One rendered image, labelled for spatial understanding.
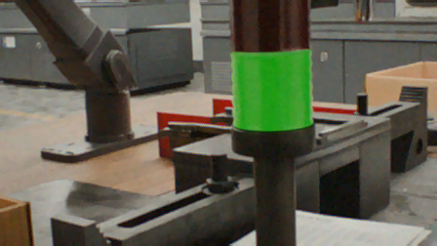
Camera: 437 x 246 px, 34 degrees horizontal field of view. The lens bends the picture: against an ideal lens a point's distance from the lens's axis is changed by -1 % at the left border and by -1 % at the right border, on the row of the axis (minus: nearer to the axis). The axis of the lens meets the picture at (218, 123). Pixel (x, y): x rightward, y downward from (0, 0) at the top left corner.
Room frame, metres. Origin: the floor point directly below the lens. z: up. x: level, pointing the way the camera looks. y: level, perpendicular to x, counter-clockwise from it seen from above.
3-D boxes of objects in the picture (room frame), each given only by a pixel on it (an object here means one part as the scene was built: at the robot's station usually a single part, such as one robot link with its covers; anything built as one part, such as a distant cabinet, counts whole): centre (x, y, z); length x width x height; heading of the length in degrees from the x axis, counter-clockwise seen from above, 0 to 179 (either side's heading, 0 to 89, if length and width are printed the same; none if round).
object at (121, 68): (0.99, 0.16, 1.00); 0.09 x 0.06 x 0.06; 54
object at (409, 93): (0.82, -0.22, 0.95); 0.06 x 0.03 x 0.09; 142
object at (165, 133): (0.66, 0.02, 0.98); 0.07 x 0.02 x 0.01; 52
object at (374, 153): (0.63, -0.06, 0.94); 0.20 x 0.10 x 0.07; 142
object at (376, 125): (0.63, -0.06, 0.98); 0.20 x 0.10 x 0.01; 142
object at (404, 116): (0.77, -0.17, 0.95); 0.15 x 0.03 x 0.10; 142
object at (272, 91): (0.34, -0.03, 1.07); 0.04 x 0.04 x 0.03
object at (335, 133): (0.61, -0.11, 0.98); 0.07 x 0.01 x 0.03; 142
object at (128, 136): (1.00, 0.15, 0.94); 0.20 x 0.07 x 0.08; 142
